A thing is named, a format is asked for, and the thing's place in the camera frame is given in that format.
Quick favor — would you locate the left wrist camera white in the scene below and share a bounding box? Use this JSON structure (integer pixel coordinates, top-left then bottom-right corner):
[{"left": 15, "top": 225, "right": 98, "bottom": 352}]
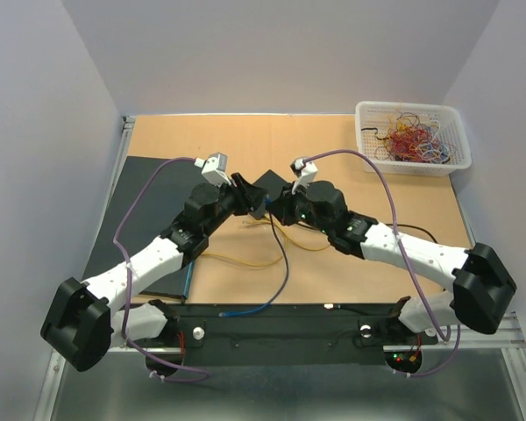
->
[{"left": 194, "top": 153, "right": 231, "bottom": 187}]

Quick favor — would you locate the tangled coloured wires bundle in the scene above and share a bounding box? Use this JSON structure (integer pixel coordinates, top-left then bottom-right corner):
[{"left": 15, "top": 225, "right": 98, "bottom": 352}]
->
[{"left": 361, "top": 104, "right": 457, "bottom": 166}]

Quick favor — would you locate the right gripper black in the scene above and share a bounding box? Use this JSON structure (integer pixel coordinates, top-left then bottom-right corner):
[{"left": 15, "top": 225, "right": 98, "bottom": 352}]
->
[{"left": 267, "top": 178, "right": 332, "bottom": 236}]

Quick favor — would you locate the small black network switch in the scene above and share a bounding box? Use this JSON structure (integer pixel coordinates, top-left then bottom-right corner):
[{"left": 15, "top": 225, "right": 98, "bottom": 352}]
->
[{"left": 251, "top": 170, "right": 290, "bottom": 220}]

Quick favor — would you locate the black cable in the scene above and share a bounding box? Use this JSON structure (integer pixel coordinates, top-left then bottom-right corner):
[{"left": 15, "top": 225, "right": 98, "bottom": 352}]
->
[{"left": 269, "top": 212, "right": 439, "bottom": 264}]

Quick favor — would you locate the large rack network switch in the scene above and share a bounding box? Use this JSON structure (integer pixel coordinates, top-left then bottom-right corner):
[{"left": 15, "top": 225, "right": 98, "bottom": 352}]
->
[{"left": 83, "top": 157, "right": 204, "bottom": 302}]

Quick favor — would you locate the aluminium frame rail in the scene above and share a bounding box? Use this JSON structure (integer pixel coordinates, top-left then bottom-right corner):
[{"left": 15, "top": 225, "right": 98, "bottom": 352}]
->
[{"left": 34, "top": 116, "right": 526, "bottom": 421}]

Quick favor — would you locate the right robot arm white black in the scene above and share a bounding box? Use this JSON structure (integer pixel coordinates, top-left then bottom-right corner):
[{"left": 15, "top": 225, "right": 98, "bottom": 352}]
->
[{"left": 266, "top": 180, "right": 516, "bottom": 342}]

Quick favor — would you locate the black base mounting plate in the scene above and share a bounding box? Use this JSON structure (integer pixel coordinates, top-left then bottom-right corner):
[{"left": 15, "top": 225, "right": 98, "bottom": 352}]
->
[{"left": 139, "top": 300, "right": 437, "bottom": 367}]

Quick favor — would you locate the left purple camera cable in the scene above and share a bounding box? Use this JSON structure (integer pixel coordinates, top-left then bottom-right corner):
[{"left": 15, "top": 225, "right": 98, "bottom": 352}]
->
[{"left": 112, "top": 156, "right": 210, "bottom": 382}]

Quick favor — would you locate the white plastic basket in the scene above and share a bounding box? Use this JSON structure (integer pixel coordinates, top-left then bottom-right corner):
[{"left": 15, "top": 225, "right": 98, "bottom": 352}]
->
[{"left": 354, "top": 101, "right": 472, "bottom": 176}]

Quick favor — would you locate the blue ethernet cable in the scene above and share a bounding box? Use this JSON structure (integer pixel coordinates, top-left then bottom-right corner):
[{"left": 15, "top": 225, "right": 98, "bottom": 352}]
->
[{"left": 218, "top": 196, "right": 291, "bottom": 319}]

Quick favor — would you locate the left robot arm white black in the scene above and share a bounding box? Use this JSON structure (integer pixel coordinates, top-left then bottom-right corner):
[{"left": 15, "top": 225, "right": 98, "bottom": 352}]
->
[{"left": 40, "top": 173, "right": 267, "bottom": 372}]

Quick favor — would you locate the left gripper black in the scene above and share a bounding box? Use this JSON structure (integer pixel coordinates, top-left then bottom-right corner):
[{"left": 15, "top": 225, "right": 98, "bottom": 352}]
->
[{"left": 203, "top": 173, "right": 267, "bottom": 237}]

